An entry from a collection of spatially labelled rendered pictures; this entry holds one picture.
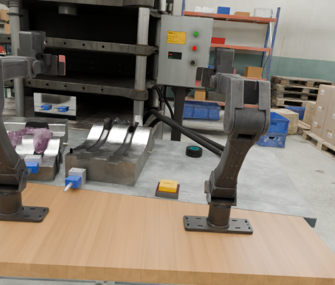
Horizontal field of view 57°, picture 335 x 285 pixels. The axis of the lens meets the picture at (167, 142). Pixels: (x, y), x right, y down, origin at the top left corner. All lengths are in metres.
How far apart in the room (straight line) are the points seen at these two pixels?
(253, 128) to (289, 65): 7.45
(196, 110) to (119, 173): 3.85
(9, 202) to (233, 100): 0.65
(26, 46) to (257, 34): 7.16
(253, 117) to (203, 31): 1.23
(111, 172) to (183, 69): 0.95
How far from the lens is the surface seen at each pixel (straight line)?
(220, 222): 0.92
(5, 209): 0.97
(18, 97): 2.11
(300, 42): 8.20
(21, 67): 0.94
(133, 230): 0.90
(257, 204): 1.13
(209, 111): 4.93
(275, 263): 0.88
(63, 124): 1.53
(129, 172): 1.12
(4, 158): 0.89
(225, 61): 0.99
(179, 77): 1.90
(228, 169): 0.82
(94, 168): 1.16
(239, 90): 0.71
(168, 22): 1.90
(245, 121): 0.70
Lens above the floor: 1.29
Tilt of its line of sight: 17 degrees down
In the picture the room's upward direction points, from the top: 5 degrees clockwise
